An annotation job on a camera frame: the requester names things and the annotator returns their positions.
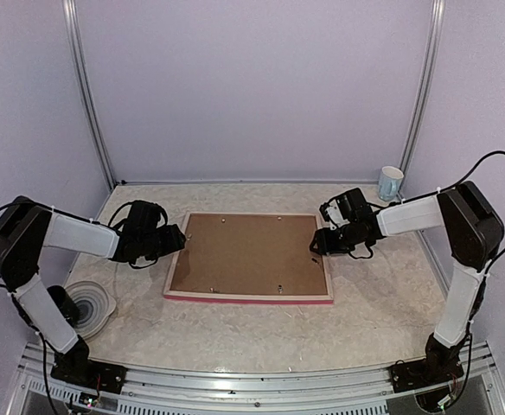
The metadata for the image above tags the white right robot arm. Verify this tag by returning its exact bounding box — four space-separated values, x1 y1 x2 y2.
310 181 505 348

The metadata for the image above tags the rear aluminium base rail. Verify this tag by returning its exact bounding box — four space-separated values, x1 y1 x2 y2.
114 179 378 188

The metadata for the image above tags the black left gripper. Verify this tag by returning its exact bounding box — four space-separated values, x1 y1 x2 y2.
140 223 185 260

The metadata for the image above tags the aluminium corner post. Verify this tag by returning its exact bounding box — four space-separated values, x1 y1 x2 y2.
400 0 446 175
61 0 117 191

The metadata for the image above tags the front aluminium rail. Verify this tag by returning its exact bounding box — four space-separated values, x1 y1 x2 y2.
5 341 505 415

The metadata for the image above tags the left aluminium corner post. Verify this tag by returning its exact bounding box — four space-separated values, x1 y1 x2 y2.
61 0 117 191

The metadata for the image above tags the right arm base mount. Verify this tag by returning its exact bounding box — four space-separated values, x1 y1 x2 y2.
389 335 470 393

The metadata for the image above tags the black cup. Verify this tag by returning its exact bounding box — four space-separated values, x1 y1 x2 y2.
47 285 80 327

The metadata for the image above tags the light blue mug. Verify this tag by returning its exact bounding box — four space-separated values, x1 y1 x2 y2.
378 166 404 201

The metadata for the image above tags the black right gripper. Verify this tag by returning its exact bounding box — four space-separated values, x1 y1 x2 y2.
310 220 361 255

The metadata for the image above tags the right aluminium corner post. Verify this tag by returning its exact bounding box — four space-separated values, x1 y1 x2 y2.
400 0 446 175

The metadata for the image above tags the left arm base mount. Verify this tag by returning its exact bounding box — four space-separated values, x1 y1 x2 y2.
51 338 128 394

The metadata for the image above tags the pink wooden picture frame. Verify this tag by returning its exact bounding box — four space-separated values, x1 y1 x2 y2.
162 211 336 306

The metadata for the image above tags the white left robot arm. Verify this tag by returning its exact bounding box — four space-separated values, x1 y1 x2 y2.
0 195 186 385

